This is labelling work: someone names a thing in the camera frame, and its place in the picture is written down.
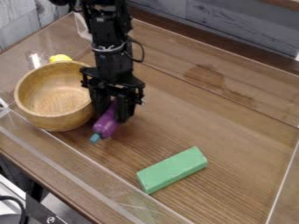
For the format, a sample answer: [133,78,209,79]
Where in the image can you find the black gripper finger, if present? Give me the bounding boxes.
[116,94,136,123]
[89,88,110,116]

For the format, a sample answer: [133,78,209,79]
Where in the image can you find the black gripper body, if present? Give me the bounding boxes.
[80,66,145,105]

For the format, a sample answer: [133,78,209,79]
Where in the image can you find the purple toy eggplant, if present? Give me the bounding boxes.
[89,101,118,143]

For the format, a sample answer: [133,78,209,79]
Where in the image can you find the yellow toy lemon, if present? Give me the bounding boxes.
[49,54,72,63]

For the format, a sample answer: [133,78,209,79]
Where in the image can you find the brown wooden bowl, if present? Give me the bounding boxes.
[13,61,93,131]

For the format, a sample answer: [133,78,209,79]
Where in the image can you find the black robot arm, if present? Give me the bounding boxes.
[48,0,145,123]

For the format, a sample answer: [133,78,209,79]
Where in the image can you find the green rectangular block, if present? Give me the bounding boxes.
[136,146,208,194]

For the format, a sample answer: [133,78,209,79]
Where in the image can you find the clear acrylic tray wall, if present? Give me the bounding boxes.
[0,21,299,224]

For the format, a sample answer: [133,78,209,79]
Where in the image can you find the clear acrylic corner bracket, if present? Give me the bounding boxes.
[73,12,92,41]

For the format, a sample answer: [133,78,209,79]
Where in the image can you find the black metal bracket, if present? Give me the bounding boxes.
[25,195,68,224]

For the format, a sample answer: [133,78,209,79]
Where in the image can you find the black cable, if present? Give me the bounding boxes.
[0,195,28,224]

